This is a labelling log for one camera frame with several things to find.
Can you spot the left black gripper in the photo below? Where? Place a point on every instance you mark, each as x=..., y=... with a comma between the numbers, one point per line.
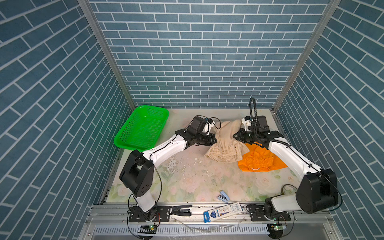
x=209, y=142

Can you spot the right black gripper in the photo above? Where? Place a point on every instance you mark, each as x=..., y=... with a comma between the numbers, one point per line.
x=240, y=132

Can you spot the orange shorts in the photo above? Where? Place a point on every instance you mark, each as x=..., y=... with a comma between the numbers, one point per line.
x=259, y=159

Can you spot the beige shorts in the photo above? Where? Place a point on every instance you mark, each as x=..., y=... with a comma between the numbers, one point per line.
x=227, y=149

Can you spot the green plastic basket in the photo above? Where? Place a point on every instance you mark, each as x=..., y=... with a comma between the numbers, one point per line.
x=142, y=129

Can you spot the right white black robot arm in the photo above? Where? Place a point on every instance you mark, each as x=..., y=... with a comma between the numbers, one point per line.
x=318, y=187

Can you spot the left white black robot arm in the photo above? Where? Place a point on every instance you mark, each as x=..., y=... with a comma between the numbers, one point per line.
x=138, y=172

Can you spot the black pliers tool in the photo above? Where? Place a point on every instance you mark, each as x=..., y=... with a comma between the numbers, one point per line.
x=181, y=210

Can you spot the blue white flat box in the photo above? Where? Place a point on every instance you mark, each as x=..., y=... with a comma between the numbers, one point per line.
x=222, y=212

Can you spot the right circuit board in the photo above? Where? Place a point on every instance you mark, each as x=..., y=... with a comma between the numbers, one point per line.
x=276, y=227

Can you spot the circuit board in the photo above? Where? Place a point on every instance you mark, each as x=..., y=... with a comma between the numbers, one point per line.
x=147, y=230
x=276, y=227

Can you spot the left circuit board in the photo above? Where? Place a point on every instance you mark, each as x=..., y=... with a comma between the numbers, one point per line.
x=147, y=230

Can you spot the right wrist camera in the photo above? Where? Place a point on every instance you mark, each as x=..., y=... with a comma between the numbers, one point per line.
x=247, y=123

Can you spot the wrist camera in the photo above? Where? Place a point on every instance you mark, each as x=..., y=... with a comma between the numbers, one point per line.
x=209, y=124
x=247, y=123

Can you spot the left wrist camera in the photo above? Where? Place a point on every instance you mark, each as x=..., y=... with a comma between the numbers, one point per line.
x=209, y=124

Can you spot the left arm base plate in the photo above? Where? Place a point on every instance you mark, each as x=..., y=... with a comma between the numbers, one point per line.
x=160, y=213

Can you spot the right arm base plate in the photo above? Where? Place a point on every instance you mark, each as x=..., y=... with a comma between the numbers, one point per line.
x=267, y=212

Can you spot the white vented cable duct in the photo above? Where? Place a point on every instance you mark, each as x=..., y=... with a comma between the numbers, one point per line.
x=178, y=230

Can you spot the aluminium front rail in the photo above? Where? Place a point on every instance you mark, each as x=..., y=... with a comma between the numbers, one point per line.
x=319, y=226

